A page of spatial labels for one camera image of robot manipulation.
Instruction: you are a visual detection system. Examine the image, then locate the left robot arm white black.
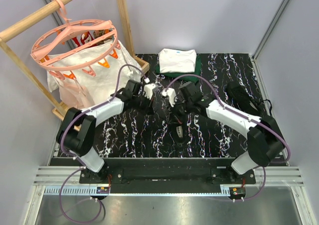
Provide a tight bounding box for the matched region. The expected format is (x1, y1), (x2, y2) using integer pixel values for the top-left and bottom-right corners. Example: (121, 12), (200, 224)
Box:
(56, 80), (158, 183)

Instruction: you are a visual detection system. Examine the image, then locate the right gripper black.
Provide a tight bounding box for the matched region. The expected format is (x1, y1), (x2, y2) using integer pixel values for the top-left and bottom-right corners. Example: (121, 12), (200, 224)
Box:
(166, 98), (193, 124)

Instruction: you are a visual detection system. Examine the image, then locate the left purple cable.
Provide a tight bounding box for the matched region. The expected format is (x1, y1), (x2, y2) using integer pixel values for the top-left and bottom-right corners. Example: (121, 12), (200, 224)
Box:
(58, 64), (150, 223)

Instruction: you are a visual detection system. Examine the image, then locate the pink cloth hanging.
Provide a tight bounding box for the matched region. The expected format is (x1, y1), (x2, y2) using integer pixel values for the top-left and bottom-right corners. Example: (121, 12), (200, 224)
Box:
(59, 82), (95, 109)

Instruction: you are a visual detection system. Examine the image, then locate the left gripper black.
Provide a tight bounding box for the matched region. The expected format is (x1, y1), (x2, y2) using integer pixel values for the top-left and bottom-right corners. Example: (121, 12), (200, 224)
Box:
(132, 93), (155, 116)

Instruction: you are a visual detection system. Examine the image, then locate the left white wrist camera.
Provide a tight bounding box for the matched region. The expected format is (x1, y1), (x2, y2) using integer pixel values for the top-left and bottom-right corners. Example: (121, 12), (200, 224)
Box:
(143, 78), (158, 100)

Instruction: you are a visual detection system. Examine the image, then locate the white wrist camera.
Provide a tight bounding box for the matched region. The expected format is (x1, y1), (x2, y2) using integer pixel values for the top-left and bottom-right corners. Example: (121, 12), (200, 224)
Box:
(161, 88), (177, 107)
(143, 78), (158, 100)

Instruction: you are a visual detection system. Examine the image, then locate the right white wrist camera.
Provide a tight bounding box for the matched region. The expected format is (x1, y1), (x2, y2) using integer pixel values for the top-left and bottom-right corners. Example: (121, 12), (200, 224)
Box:
(161, 88), (177, 107)

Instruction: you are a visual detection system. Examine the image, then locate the black shoelace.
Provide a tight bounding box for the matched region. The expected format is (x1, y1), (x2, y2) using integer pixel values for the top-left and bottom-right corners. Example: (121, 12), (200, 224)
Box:
(167, 111), (185, 125)

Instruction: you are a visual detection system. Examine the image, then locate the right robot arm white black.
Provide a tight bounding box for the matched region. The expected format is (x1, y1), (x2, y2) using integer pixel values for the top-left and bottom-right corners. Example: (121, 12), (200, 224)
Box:
(162, 82), (285, 184)

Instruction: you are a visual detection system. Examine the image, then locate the aluminium rail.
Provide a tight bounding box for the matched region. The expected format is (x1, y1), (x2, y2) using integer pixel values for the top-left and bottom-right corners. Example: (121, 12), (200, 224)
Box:
(33, 166), (304, 197)

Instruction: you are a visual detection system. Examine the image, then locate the pink round clip hanger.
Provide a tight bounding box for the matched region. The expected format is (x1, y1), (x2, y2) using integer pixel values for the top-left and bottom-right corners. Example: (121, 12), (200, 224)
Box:
(31, 0), (121, 81)

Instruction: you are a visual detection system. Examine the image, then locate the black canvas sneaker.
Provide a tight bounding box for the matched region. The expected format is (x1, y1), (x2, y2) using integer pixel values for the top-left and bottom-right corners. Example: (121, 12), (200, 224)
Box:
(155, 105), (188, 147)

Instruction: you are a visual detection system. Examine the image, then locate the white cloth hanging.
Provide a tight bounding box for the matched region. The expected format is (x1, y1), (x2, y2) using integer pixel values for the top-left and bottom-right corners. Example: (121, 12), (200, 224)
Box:
(47, 42), (141, 105)

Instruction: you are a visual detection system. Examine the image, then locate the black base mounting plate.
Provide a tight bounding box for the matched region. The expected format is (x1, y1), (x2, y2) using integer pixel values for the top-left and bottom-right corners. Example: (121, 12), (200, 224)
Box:
(79, 158), (256, 196)

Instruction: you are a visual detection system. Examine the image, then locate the folded white t-shirt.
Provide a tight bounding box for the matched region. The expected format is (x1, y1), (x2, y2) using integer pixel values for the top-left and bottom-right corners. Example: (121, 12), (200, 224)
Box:
(159, 48), (197, 73)

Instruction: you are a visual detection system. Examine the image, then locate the folded green garment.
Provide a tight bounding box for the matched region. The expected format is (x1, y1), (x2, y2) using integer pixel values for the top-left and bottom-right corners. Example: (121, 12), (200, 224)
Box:
(155, 54), (202, 84)

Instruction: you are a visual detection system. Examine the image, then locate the wooden drying rack frame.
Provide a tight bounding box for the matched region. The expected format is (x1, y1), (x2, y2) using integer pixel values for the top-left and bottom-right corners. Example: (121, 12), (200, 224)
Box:
(0, 0), (149, 127)

